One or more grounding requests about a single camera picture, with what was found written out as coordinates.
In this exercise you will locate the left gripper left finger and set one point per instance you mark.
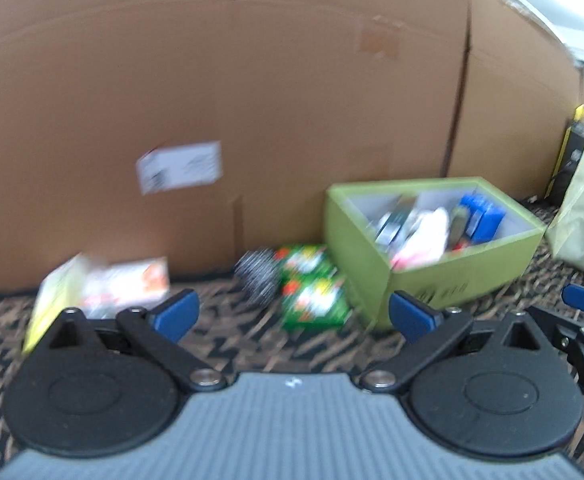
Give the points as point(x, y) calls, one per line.
point(156, 333)

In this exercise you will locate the steel wool scrubber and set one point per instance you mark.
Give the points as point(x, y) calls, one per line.
point(259, 274)

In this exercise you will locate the rear green patterned box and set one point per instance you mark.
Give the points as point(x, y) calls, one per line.
point(297, 261)

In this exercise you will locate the packaged item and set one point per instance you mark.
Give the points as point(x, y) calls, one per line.
point(396, 225)

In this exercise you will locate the front green patterned box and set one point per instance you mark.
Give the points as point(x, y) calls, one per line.
point(315, 303)

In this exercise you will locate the green patterned box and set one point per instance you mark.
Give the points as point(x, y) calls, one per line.
point(315, 303)
point(297, 261)

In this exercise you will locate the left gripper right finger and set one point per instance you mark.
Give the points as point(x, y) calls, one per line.
point(430, 335)

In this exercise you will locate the white cloth in box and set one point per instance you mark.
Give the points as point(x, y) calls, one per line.
point(426, 242)

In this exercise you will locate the white orange medicine box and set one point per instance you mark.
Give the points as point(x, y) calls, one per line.
point(138, 283)

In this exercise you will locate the blue plastic case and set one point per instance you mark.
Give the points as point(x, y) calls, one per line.
point(484, 219)

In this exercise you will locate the clear plastic cup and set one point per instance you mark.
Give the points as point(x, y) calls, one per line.
point(101, 306)

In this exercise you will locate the yellow flat box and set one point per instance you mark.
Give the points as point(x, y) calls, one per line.
point(62, 288)

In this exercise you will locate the large brown cardboard box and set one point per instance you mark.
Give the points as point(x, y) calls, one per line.
point(301, 94)

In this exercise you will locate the green shoe box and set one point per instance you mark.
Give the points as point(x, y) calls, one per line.
point(352, 209)

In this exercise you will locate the black yellow object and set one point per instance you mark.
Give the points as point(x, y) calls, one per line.
point(567, 160)

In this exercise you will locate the white shipping label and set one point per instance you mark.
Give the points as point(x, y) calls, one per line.
point(184, 166)

